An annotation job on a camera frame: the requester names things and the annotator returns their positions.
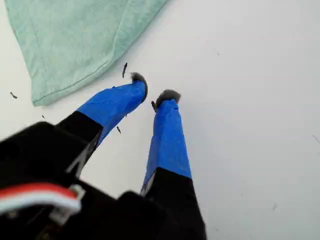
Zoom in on mint green t-shirt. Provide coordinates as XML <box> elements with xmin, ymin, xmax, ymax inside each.
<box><xmin>4</xmin><ymin>0</ymin><xmax>176</xmax><ymax>107</ymax></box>

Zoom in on gripper red white wire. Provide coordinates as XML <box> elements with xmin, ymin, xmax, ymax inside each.
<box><xmin>0</xmin><ymin>183</ymin><xmax>84</xmax><ymax>219</ymax></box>

